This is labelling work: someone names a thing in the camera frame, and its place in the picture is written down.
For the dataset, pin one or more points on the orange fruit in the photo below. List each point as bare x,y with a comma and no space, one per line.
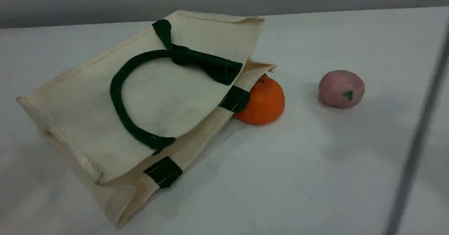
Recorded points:
265,103

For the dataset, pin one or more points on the pink peach bun green leaf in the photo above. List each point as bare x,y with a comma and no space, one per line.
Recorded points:
338,86

